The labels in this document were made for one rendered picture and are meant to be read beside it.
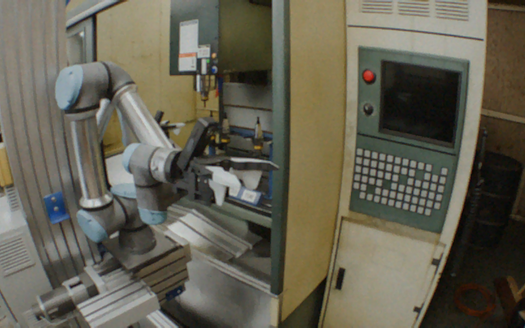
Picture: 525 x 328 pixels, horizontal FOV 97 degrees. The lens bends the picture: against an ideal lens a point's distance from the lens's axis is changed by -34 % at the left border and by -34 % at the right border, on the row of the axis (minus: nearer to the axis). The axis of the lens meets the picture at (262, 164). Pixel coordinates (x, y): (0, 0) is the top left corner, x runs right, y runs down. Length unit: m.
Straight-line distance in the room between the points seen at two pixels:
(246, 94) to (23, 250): 1.92
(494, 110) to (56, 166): 4.01
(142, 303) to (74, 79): 0.71
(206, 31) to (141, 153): 1.19
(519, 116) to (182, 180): 3.79
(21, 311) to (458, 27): 1.86
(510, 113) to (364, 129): 2.97
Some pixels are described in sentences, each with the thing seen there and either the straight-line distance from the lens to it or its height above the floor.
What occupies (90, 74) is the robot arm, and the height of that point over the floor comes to 1.65.
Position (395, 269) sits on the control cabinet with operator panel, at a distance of 1.54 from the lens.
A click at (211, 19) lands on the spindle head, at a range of 1.80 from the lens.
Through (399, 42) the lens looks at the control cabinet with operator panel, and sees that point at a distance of 1.26.
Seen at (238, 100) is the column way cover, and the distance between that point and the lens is 2.51.
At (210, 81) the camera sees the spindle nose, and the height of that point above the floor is 1.48.
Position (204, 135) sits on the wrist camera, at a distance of 0.63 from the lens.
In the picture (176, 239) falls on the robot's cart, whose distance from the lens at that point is 1.27.
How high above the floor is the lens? 1.67
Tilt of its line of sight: 20 degrees down
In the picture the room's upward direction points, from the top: straight up
